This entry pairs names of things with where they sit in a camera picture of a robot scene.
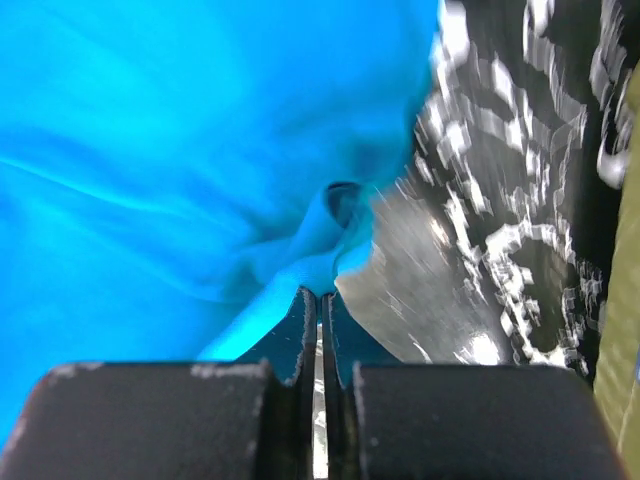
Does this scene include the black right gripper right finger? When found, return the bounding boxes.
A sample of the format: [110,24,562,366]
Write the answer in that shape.
[321,295,625,479]

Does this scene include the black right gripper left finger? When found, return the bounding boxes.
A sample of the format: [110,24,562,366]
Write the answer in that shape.
[1,289,316,479]

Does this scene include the blue t shirt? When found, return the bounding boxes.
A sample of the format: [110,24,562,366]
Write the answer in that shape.
[1,1,438,438]

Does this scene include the olive green plastic bin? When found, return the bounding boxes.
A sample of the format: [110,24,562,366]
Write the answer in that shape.
[594,70,639,479]

